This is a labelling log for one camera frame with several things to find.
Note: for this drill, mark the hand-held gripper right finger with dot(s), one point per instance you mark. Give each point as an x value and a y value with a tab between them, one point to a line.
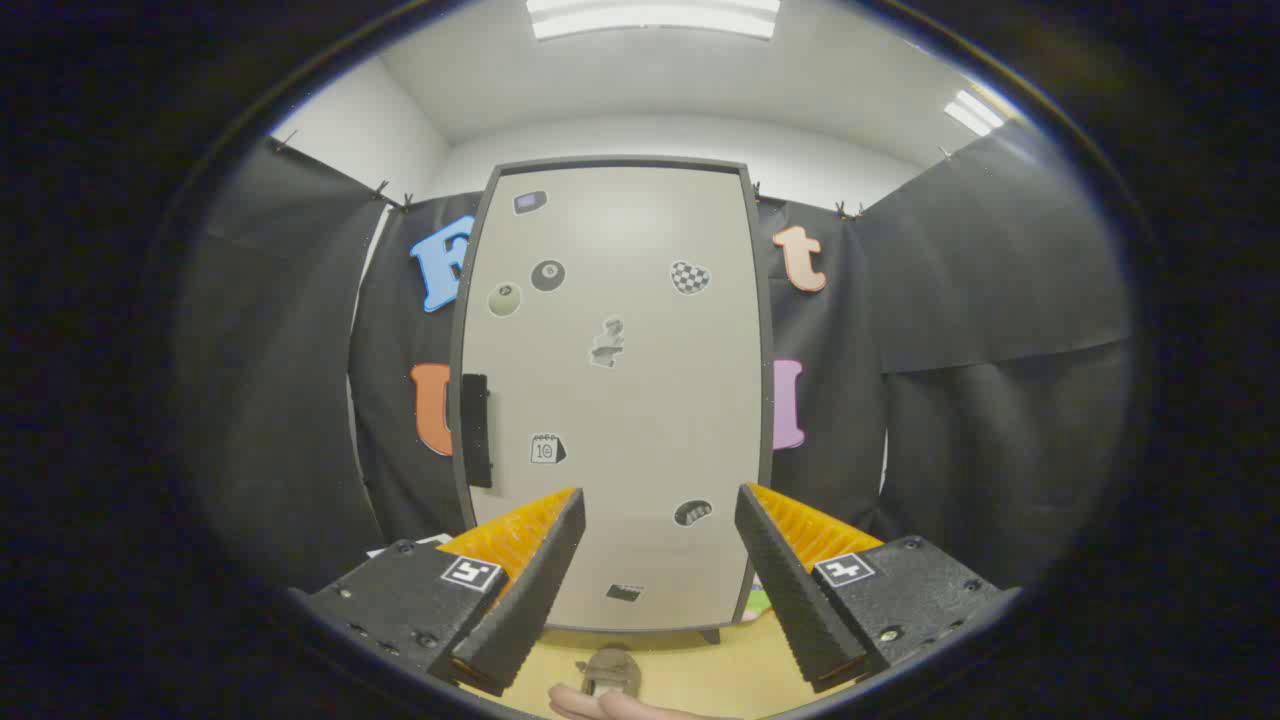
790	590

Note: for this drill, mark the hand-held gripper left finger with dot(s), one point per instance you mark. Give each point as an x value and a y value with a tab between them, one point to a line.
530	590

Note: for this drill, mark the brown fluffy shoe with bow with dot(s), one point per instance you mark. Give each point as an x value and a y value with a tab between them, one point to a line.
610	668

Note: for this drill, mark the grey shoe cabinet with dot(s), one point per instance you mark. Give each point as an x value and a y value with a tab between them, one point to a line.
764	400

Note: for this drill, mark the green and pink plush toy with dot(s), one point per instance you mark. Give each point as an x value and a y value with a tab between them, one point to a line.
758	602

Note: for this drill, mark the white booklet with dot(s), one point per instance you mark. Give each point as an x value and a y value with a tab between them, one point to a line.
430	541

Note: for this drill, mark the black backdrop cloth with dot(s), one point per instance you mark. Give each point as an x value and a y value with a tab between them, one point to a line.
1000	300

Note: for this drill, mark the small ceiling light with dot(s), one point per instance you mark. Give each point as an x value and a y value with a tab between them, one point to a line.
972	112

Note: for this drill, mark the large ceiling light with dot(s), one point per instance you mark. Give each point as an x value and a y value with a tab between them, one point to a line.
650	18

